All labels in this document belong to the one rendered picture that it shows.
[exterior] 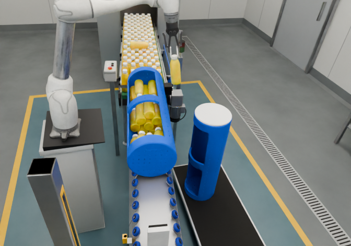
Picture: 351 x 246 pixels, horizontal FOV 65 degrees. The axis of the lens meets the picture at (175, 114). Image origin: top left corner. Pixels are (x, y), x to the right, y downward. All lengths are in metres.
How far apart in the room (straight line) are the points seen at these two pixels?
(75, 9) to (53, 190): 1.02
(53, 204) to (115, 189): 2.01
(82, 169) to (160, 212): 0.70
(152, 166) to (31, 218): 1.51
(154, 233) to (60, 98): 0.95
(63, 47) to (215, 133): 1.15
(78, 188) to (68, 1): 1.26
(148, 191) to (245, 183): 1.57
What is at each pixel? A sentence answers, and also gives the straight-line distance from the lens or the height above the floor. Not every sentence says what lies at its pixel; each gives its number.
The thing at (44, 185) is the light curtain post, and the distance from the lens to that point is 0.80.
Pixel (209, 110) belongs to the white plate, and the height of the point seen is 1.04.
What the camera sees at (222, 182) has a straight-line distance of 2.78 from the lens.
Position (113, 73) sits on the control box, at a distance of 2.42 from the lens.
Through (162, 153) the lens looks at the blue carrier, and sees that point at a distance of 1.55.
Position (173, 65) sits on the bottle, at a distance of 1.87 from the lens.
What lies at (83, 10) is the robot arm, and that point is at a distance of 1.58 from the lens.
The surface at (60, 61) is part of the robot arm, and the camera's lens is 1.86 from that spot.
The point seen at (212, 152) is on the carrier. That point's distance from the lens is 2.14.
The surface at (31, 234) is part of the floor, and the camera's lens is 2.76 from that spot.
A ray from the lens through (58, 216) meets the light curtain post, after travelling 0.91.
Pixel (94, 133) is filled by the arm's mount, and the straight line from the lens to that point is 1.90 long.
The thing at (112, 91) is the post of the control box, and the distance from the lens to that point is 2.61.
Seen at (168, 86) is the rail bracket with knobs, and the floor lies 1.00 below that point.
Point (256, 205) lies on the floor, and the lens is 2.90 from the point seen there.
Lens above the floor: 2.25
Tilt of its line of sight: 37 degrees down
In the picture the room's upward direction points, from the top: 5 degrees clockwise
